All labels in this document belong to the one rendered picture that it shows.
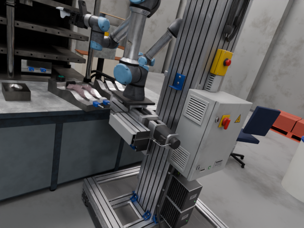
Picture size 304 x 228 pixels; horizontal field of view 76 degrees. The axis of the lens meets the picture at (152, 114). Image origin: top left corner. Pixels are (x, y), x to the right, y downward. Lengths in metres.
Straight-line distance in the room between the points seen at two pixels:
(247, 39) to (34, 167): 7.64
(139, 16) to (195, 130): 0.67
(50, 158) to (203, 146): 1.24
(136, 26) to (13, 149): 1.19
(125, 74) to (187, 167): 0.62
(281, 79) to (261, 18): 2.21
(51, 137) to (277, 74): 6.93
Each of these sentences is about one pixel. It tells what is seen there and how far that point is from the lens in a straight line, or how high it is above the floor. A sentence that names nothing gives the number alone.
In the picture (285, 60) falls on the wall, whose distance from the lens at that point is 7.58.
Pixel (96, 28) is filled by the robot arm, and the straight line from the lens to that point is 1.31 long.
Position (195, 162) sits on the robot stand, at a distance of 1.09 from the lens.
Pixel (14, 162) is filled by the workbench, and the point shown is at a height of 0.38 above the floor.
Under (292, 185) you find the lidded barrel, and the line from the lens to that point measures 3.33.
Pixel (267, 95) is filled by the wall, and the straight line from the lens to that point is 7.62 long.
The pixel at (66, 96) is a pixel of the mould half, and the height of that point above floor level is 0.84.
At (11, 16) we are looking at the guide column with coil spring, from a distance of 2.21.
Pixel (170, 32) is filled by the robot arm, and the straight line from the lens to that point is 1.63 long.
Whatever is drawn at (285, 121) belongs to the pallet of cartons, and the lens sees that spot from 6.12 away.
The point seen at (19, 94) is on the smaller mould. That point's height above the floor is 0.85.
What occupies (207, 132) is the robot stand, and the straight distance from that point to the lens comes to 1.02.
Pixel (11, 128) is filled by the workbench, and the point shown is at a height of 0.66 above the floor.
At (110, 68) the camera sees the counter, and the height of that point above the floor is 0.43.
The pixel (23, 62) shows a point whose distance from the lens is 2.31.
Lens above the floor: 1.41
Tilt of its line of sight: 20 degrees down
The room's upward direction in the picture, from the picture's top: 15 degrees clockwise
